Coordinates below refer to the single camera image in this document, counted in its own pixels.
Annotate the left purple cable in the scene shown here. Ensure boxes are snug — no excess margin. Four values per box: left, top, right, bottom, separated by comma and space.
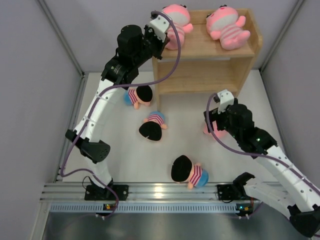
59, 11, 182, 221

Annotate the boy doll near shelf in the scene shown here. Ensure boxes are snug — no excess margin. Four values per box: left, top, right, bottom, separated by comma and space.
123, 85, 153, 110

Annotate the aluminium front rail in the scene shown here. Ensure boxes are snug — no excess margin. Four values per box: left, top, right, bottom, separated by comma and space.
40, 182, 218, 202

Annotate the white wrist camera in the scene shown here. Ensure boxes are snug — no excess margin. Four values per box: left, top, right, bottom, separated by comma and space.
213, 89, 235, 114
148, 13, 170, 43

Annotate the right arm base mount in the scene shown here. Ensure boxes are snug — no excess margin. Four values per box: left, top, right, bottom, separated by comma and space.
217, 184, 250, 202

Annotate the wooden two-tier shelf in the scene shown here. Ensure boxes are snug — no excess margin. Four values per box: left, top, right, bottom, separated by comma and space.
154, 8, 263, 110

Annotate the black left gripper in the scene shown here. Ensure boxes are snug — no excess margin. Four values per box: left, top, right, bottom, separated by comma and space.
132, 24, 168, 68

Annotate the pink plush face down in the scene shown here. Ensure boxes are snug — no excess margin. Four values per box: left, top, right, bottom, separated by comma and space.
202, 124, 228, 141

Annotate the boy doll centre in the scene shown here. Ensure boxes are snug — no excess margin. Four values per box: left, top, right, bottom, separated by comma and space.
138, 111, 168, 142

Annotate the grey slotted cable duct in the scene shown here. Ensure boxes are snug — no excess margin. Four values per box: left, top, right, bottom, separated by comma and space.
50, 202, 244, 214

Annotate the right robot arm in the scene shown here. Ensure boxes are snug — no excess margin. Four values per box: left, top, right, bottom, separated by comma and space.
203, 94, 320, 238

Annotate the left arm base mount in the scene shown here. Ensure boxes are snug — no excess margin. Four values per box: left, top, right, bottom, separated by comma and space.
84, 184, 129, 201

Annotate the aluminium left frame post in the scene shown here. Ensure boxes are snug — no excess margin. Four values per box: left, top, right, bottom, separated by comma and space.
35, 0, 85, 77

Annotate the boy doll front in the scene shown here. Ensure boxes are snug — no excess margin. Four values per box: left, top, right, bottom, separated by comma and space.
170, 155, 209, 190

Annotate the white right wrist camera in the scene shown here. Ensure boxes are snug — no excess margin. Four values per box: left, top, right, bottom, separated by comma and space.
213, 89, 235, 114

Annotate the pink plush with heart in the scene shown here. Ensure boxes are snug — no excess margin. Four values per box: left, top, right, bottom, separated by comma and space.
162, 4, 194, 50

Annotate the aluminium frame post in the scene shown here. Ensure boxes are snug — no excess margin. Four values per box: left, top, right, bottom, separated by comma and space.
259, 0, 306, 74
35, 0, 85, 77

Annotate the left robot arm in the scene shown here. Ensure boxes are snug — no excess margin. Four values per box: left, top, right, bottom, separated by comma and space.
65, 20, 170, 200

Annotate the aluminium right frame post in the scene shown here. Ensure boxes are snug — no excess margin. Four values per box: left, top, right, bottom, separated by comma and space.
259, 0, 306, 74

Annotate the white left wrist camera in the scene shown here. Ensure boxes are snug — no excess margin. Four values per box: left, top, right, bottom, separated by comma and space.
148, 13, 170, 43

